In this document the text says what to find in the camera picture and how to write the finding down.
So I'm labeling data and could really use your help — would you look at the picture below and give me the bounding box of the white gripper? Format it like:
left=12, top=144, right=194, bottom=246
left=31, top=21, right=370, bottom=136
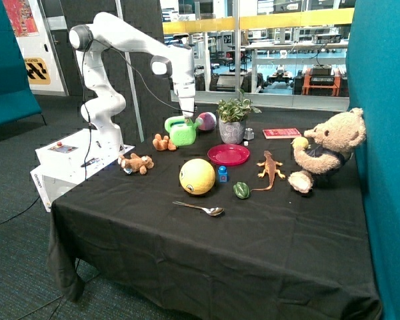
left=176, top=85, right=195, bottom=117

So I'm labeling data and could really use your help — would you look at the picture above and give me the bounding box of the green toy watering can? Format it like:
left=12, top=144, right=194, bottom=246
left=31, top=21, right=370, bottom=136
left=164, top=115, right=203, bottom=147

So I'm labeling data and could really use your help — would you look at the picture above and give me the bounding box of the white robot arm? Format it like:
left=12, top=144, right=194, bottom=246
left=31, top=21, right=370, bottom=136
left=69, top=12, right=199, bottom=153

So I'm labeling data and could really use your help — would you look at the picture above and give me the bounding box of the potted green plant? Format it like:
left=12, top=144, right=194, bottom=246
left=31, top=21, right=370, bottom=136
left=217, top=89, right=261, bottom=144

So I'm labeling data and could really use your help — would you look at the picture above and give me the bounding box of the pink plastic plate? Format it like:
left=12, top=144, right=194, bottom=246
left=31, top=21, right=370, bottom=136
left=207, top=144, right=250, bottom=166

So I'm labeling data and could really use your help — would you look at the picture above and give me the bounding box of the pink purple soft ball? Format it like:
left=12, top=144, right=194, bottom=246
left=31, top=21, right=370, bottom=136
left=197, top=112, right=217, bottom=131

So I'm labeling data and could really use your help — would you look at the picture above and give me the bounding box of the orange plush toy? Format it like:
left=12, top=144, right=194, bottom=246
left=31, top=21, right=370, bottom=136
left=153, top=133, right=177, bottom=151

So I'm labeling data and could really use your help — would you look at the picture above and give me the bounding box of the grey metal block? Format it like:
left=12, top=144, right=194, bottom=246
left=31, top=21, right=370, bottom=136
left=243, top=127, right=255, bottom=141

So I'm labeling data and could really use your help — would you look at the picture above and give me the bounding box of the yellow smiley ball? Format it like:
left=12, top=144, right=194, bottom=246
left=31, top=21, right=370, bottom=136
left=179, top=159, right=215, bottom=195

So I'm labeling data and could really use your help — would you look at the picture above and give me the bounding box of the blue toy block bottle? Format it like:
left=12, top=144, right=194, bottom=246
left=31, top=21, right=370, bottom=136
left=218, top=165, right=228, bottom=183

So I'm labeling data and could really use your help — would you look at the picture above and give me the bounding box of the small brown plush bear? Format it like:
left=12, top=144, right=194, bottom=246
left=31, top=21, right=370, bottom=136
left=117, top=153, right=154, bottom=175

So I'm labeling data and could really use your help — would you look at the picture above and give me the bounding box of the red book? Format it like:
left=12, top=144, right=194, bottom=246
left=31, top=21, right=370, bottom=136
left=263, top=128, right=302, bottom=139

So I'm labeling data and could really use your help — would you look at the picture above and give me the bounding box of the orange toy lizard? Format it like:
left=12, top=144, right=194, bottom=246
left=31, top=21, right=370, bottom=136
left=251, top=150, right=286, bottom=191

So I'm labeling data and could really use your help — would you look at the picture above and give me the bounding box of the green toy pepper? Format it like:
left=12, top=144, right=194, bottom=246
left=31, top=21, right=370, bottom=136
left=233, top=181, right=250, bottom=199

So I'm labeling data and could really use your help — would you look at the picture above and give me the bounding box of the metal spoon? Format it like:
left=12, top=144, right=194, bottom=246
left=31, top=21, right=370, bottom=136
left=172, top=201, right=224, bottom=217

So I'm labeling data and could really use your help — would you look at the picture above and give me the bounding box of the yellow toy ball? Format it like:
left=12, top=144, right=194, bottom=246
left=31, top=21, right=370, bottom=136
left=291, top=137, right=311, bottom=149

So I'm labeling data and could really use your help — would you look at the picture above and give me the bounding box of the black tablecloth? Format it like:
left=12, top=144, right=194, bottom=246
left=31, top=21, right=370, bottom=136
left=48, top=109, right=383, bottom=319

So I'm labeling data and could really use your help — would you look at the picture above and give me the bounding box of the white robot control box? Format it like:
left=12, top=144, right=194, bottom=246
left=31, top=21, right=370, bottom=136
left=31, top=129, right=118, bottom=212

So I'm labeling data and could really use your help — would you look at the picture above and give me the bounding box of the large beige teddy bear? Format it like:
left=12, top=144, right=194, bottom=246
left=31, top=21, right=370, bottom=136
left=288, top=107, right=367, bottom=193

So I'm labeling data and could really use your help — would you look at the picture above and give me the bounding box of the teal sofa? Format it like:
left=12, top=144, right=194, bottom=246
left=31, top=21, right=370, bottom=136
left=0, top=1, right=42, bottom=125

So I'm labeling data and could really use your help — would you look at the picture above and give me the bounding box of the teal partition panel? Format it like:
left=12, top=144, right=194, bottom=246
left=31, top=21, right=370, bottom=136
left=347, top=1, right=400, bottom=319

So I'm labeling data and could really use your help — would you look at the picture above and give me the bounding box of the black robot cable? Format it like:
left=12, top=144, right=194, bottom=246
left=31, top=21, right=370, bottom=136
left=81, top=38, right=194, bottom=181

